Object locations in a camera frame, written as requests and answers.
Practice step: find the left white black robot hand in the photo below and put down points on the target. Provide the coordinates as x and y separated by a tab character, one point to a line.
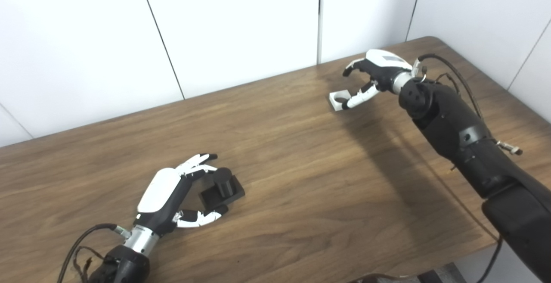
159	192

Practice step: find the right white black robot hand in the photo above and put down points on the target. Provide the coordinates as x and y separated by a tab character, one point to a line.
385	69

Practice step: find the white square piece with hole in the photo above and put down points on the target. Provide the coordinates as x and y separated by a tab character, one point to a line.
335	102

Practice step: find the black peg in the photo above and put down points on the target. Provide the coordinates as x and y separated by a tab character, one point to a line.
224	184

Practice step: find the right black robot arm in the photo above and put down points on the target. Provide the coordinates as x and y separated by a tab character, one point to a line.
456	123

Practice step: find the black robot torso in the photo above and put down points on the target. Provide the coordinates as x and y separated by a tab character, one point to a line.
387	278

